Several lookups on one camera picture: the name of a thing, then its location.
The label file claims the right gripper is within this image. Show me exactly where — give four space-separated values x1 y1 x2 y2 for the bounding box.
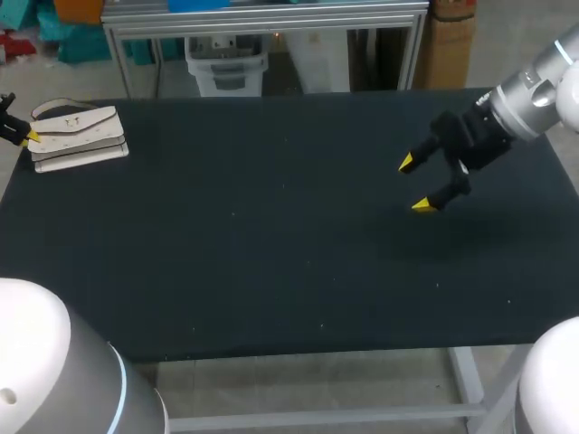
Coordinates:
397 92 515 214

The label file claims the aluminium frame rack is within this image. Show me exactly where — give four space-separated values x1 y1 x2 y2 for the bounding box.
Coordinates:
101 0 431 99

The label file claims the orange box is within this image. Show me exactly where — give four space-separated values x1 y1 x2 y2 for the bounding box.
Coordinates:
52 0 104 24

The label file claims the brown cardboard box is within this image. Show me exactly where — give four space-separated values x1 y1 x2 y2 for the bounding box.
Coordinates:
424 0 481 90

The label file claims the white handbag with gold clasp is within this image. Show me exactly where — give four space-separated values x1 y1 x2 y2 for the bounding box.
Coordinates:
27 99 130 175

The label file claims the white plastic crate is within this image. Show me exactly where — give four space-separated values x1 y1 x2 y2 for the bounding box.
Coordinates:
184 35 269 98

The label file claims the blue plastic bin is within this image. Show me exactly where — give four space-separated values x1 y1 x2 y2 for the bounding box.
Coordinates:
166 0 232 13

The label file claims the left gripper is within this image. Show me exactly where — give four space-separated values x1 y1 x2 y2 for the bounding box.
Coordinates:
0 92 42 148

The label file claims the teal box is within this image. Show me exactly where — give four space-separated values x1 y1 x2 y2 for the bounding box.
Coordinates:
58 22 112 64

